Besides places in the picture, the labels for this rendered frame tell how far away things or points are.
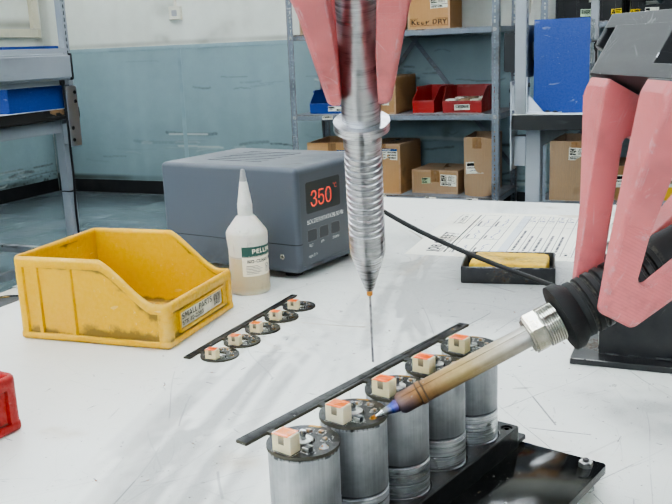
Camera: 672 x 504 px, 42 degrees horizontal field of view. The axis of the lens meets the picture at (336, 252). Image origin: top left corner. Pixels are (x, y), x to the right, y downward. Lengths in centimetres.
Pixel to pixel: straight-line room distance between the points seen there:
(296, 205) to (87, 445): 32
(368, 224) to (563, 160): 430
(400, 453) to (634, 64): 16
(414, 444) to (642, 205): 12
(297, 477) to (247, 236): 41
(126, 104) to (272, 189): 551
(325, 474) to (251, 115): 541
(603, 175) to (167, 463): 24
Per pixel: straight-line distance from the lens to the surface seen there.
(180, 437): 46
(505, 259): 74
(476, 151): 467
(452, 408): 36
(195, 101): 589
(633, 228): 30
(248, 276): 69
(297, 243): 72
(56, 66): 353
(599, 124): 32
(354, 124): 24
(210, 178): 77
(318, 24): 22
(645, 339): 55
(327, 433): 30
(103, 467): 44
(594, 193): 32
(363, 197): 25
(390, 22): 22
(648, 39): 31
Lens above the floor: 94
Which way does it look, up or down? 13 degrees down
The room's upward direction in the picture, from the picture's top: 2 degrees counter-clockwise
